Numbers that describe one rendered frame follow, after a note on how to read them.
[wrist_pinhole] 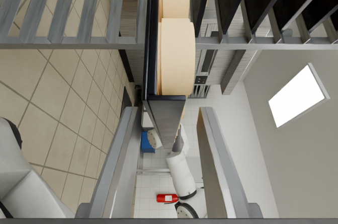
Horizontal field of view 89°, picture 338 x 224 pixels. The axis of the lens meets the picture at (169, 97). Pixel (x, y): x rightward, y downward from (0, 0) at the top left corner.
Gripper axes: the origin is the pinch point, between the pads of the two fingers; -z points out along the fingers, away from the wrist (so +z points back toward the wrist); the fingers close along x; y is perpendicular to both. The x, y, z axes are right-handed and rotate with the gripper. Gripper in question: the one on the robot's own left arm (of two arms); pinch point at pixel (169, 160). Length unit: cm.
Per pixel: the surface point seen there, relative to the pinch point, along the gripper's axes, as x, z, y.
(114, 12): -19, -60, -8
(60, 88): -79, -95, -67
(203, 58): 56, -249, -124
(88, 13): -28, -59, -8
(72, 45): -31, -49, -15
